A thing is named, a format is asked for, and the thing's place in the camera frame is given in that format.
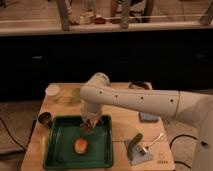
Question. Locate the orange peach fruit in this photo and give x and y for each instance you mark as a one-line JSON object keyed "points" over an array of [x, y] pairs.
{"points": [[80, 146]]}

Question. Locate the silver metal fork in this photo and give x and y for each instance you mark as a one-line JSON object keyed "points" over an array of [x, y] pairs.
{"points": [[151, 143]]}

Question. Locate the dark bowl with contents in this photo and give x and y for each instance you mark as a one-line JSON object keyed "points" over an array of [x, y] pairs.
{"points": [[138, 85]]}

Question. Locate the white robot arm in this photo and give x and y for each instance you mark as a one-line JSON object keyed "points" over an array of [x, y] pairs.
{"points": [[194, 109]]}

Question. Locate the green plastic tray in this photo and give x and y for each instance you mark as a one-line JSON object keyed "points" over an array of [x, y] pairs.
{"points": [[72, 147]]}

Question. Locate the white lidded cup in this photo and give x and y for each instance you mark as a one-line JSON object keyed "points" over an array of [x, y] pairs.
{"points": [[53, 92]]}

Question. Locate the green cucumber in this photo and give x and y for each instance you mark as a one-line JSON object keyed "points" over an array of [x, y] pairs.
{"points": [[132, 144]]}

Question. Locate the green translucent cup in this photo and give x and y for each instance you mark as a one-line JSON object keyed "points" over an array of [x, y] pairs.
{"points": [[76, 97]]}

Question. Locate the dark metal cup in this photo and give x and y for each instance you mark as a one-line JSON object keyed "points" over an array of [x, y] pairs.
{"points": [[45, 119]]}

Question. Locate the blue sponge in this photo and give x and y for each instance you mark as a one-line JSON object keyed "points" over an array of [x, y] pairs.
{"points": [[144, 117]]}

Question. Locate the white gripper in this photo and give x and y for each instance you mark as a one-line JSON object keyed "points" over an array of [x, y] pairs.
{"points": [[93, 118]]}

